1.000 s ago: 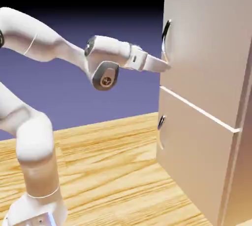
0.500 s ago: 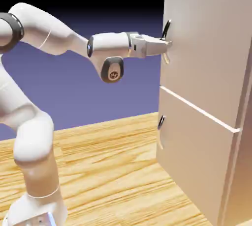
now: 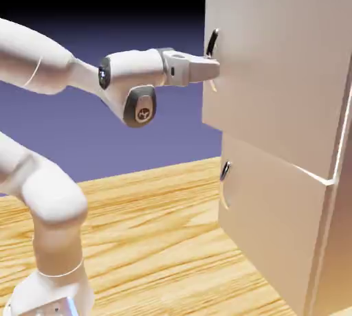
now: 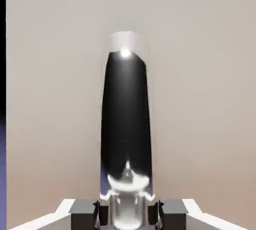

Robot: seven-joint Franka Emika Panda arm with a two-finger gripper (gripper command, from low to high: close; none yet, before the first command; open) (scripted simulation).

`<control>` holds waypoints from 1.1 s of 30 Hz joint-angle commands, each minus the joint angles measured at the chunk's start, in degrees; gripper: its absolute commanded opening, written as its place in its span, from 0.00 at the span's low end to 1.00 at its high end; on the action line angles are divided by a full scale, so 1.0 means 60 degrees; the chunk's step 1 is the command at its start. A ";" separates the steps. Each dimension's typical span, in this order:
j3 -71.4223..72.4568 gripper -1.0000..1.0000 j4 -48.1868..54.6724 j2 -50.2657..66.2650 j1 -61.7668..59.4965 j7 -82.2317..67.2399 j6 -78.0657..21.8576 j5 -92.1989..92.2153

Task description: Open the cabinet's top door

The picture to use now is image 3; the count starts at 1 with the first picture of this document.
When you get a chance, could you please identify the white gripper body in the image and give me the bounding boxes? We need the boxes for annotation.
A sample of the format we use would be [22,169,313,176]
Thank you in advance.
[187,55,221,84]

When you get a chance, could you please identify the long curved metal handle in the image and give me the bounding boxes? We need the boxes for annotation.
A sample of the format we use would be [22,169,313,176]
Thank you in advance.
[205,27,221,93]

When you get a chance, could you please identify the large pale beige cabinet door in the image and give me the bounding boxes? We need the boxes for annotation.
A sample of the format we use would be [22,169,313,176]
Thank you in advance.
[201,0,352,181]

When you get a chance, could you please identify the small pale beige cabinet door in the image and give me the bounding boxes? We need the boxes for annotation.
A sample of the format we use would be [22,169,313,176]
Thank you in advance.
[219,132,329,312]

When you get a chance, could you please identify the pale beige cabinet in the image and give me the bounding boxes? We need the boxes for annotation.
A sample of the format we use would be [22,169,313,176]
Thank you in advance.
[201,0,352,316]

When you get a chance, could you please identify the short curved metal handle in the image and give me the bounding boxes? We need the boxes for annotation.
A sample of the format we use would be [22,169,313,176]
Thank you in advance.
[219,161,232,210]

